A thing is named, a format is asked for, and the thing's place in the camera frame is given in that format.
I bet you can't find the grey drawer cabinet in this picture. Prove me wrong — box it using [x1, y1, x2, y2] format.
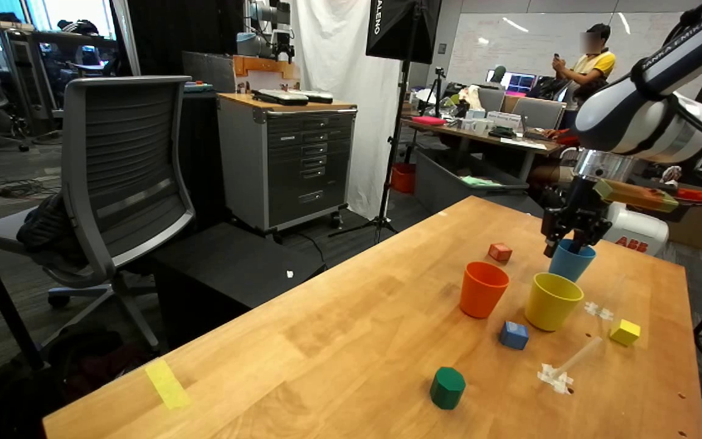
[217, 93, 357, 231]

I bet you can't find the orange plastic cup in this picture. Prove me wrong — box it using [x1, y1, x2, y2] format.
[459, 262, 511, 320]

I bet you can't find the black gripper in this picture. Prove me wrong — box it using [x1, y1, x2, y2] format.
[542, 148, 609, 256]

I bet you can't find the yellow wooden cube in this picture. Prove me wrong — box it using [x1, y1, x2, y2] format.
[607, 320, 641, 347]

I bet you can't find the cluttered background desk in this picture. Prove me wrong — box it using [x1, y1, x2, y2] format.
[408, 84, 567, 180]

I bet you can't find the black softbox light stand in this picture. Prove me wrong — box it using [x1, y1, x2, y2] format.
[336, 0, 442, 234]

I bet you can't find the grey mesh office chair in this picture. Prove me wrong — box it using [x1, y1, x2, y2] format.
[0, 73, 197, 351]

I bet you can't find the white ABB robot base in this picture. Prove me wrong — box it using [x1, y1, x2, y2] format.
[606, 202, 668, 256]

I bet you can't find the person in yellow shirt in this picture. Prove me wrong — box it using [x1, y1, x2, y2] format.
[551, 23, 618, 102]

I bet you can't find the white hanging sheet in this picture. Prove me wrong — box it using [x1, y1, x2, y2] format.
[291, 0, 401, 217]

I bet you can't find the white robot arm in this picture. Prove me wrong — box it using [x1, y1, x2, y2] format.
[542, 4, 702, 256]

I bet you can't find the yellow plastic cup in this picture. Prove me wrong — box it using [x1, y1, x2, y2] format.
[525, 274, 586, 331]

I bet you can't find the blue wooden cube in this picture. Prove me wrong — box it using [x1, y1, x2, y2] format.
[501, 320, 530, 351]

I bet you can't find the red wooden cube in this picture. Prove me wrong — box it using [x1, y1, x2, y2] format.
[487, 241, 513, 263]

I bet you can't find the blue plastic cup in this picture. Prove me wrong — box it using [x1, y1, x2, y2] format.
[550, 240, 596, 280]

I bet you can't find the yellow tape strip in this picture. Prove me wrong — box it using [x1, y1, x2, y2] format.
[147, 361, 189, 409]

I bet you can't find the green wooden cylinder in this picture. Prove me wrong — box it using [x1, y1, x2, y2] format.
[430, 367, 467, 409]

